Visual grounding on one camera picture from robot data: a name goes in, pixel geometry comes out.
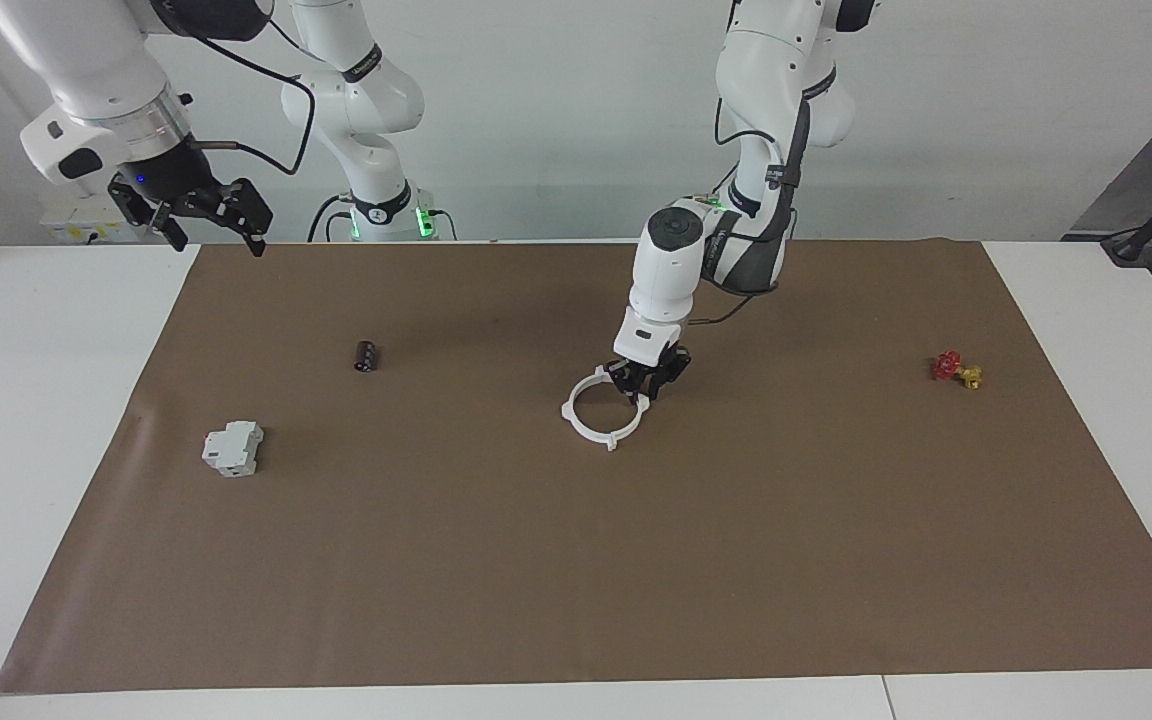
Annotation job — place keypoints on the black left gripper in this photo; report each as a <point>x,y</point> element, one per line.
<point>651,366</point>

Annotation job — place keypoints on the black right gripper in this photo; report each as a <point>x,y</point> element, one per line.
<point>171,180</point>

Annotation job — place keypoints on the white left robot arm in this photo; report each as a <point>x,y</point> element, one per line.
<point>671,270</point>

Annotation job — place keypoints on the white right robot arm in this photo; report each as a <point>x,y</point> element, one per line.
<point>86,60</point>

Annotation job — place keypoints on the white power strip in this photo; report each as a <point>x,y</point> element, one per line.
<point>76,228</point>

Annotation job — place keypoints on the brown paper table mat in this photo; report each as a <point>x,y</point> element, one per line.
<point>576,560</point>

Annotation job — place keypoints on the black cylindrical capacitor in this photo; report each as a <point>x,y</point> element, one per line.
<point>367,356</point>

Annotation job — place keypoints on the white circuit breaker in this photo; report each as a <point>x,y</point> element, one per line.
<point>232,448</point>

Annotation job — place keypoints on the red and yellow valve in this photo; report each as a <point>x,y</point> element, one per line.
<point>950,366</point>

